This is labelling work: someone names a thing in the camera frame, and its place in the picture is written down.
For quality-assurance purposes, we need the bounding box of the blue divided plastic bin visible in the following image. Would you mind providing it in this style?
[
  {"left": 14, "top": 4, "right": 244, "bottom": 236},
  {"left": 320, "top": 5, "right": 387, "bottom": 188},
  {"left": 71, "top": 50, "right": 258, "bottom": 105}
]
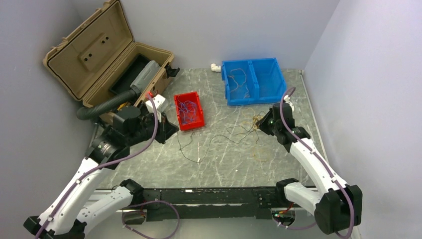
[{"left": 221, "top": 58, "right": 287, "bottom": 106}]

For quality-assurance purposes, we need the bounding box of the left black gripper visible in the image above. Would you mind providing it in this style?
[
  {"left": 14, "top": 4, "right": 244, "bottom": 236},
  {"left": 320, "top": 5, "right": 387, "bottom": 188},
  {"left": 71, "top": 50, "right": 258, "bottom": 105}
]
[{"left": 126, "top": 109, "right": 179, "bottom": 146}]

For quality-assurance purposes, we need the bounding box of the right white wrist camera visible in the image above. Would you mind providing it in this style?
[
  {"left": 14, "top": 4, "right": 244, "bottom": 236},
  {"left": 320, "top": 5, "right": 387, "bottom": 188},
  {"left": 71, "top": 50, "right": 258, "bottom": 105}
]
[{"left": 283, "top": 95, "right": 295, "bottom": 112}]

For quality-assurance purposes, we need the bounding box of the white pipe elbow fitting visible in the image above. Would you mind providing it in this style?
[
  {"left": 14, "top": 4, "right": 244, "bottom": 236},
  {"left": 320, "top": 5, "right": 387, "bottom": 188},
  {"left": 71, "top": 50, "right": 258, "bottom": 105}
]
[{"left": 210, "top": 63, "right": 221, "bottom": 73}]

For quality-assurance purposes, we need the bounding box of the grey canister in toolbox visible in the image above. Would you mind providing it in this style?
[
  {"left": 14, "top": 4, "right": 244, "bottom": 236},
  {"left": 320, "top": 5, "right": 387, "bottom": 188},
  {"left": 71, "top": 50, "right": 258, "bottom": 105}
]
[{"left": 130, "top": 60, "right": 161, "bottom": 97}]

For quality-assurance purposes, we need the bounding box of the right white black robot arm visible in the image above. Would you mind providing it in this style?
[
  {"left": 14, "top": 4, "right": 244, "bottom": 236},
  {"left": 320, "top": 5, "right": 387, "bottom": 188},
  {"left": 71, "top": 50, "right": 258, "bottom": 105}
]
[{"left": 256, "top": 101, "right": 363, "bottom": 238}]

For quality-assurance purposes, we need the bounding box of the red plastic bin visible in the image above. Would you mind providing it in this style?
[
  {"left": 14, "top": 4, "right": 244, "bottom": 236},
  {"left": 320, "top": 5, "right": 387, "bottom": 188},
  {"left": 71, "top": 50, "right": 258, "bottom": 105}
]
[{"left": 174, "top": 91, "right": 206, "bottom": 131}]

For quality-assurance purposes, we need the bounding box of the black corrugated hose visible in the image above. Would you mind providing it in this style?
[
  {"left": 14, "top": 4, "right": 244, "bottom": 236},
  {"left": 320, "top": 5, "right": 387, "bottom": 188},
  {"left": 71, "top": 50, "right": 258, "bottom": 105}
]
[{"left": 76, "top": 90, "right": 139, "bottom": 120}]

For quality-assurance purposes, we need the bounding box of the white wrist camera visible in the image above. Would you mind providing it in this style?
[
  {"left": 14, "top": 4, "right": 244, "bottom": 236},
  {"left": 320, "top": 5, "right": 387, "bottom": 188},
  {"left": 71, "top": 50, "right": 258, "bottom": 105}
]
[
  {"left": 145, "top": 94, "right": 169, "bottom": 122},
  {"left": 283, "top": 95, "right": 295, "bottom": 112}
]

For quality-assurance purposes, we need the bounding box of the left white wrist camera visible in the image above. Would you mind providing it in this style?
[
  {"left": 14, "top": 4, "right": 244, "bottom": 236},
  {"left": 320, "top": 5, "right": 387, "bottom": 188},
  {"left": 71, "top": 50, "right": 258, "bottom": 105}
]
[{"left": 145, "top": 94, "right": 169, "bottom": 122}]

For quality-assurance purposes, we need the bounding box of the tan open toolbox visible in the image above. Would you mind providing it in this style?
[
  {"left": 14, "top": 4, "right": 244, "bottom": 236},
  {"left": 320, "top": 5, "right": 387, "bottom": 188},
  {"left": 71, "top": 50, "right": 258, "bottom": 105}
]
[{"left": 43, "top": 0, "right": 180, "bottom": 108}]

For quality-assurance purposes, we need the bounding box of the black aluminium base frame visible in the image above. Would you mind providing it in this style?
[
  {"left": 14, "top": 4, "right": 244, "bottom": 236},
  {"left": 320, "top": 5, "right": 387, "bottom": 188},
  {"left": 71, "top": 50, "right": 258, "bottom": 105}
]
[{"left": 106, "top": 187, "right": 290, "bottom": 222}]

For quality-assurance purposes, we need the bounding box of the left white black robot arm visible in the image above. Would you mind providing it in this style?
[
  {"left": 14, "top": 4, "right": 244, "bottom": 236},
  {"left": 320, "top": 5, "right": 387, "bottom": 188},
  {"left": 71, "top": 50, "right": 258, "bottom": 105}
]
[{"left": 23, "top": 106, "right": 179, "bottom": 239}]

